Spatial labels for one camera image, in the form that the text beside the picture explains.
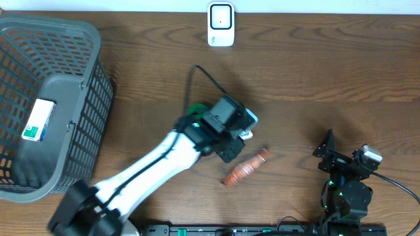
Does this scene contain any green lid jar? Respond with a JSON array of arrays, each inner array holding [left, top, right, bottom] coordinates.
[[187, 103, 209, 119]]

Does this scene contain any red snack bar wrapper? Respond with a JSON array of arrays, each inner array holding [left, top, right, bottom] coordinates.
[[221, 148, 269, 187]]

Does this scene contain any white green medicine box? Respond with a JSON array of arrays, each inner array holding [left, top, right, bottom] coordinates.
[[21, 99, 56, 142]]

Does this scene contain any orange tissue pack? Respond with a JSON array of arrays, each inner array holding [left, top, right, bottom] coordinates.
[[239, 130, 253, 141]]

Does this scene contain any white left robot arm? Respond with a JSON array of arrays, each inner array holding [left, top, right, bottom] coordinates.
[[47, 95, 259, 235]]

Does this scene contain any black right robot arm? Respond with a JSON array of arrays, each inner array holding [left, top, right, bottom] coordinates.
[[312, 129, 383, 235]]

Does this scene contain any white barcode scanner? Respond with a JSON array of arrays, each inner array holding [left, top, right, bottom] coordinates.
[[207, 1, 235, 47]]

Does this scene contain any grey plastic basket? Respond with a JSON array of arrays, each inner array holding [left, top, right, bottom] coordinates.
[[1, 14, 114, 203]]

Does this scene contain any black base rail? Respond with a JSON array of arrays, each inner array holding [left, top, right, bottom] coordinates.
[[140, 224, 388, 236]]

